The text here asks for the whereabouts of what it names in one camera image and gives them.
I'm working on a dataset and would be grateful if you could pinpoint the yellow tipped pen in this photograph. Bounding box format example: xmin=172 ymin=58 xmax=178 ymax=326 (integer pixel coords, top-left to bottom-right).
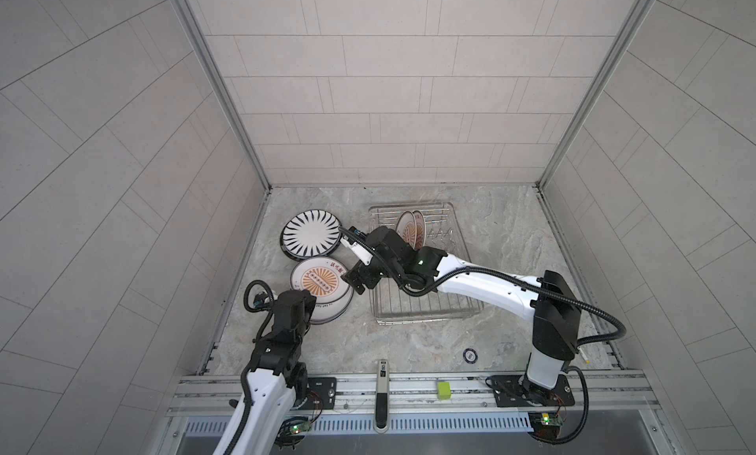
xmin=577 ymin=346 xmax=591 ymax=366

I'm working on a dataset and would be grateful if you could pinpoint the metal wire dish rack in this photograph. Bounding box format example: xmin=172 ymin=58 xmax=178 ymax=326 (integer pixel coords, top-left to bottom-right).
xmin=368 ymin=203 xmax=484 ymax=326

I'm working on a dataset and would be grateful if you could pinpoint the green cube block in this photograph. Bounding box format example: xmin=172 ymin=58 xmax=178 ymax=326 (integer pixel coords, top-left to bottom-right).
xmin=436 ymin=381 xmax=452 ymax=401

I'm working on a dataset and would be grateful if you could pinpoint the left green circuit board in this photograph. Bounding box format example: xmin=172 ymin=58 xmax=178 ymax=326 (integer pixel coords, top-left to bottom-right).
xmin=278 ymin=417 xmax=312 ymax=438

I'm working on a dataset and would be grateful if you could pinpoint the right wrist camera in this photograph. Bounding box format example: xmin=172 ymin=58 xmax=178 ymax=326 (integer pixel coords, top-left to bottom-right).
xmin=341 ymin=227 xmax=373 ymax=266

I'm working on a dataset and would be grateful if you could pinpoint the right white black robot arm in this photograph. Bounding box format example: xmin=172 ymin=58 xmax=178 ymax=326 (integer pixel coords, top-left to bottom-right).
xmin=340 ymin=226 xmax=626 ymax=406

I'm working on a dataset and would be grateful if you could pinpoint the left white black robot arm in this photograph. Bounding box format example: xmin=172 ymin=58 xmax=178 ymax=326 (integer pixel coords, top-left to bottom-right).
xmin=215 ymin=280 xmax=316 ymax=454

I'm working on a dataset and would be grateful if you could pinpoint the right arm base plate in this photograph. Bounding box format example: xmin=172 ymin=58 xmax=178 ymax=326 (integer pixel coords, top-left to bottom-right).
xmin=484 ymin=373 xmax=575 ymax=408

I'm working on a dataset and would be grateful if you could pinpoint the black silver handheld scanner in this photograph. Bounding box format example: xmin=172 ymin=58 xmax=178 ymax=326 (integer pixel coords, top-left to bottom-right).
xmin=374 ymin=360 xmax=390 ymax=433

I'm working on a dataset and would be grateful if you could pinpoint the aluminium front rail frame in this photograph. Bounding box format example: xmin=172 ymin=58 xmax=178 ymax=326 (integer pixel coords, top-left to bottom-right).
xmin=156 ymin=368 xmax=680 ymax=455

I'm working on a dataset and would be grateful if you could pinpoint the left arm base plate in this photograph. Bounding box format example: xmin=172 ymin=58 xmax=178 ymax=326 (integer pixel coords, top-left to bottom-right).
xmin=293 ymin=376 xmax=338 ymax=412

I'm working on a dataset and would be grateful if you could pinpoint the red patterned plate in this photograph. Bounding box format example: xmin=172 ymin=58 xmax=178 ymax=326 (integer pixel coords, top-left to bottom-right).
xmin=291 ymin=256 xmax=352 ymax=305
xmin=396 ymin=211 xmax=417 ymax=247

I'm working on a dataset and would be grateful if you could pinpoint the right green circuit board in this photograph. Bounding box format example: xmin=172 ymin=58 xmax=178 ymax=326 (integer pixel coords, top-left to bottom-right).
xmin=528 ymin=412 xmax=564 ymax=440

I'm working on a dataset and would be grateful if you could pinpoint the blue striped white plate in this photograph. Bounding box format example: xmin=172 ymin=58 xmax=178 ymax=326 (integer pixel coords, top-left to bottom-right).
xmin=280 ymin=209 xmax=342 ymax=261

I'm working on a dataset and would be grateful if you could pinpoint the green circuit board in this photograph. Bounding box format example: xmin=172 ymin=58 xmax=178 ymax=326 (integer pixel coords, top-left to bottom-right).
xmin=528 ymin=412 xmax=564 ymax=440
xmin=278 ymin=417 xmax=312 ymax=438

